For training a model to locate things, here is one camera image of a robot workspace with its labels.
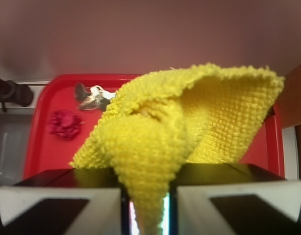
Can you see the red plastic tray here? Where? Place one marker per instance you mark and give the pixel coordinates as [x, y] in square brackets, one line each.
[48, 151]

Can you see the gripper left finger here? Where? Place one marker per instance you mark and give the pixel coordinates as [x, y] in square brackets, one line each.
[65, 202]

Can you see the grey sink basin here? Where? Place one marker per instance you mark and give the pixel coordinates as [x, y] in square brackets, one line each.
[15, 125]

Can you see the wooden board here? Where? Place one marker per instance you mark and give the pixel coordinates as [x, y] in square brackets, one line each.
[289, 102]

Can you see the yellow cloth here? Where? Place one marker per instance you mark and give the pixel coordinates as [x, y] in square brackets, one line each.
[162, 120]

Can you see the dark faucet handle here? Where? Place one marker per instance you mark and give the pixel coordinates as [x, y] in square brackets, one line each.
[12, 92]

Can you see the crumpled red cloth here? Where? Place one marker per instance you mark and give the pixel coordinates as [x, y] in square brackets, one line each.
[64, 124]

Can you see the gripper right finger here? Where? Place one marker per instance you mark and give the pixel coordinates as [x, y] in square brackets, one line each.
[233, 199]

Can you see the silver key bunch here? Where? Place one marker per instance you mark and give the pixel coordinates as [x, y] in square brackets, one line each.
[94, 97]

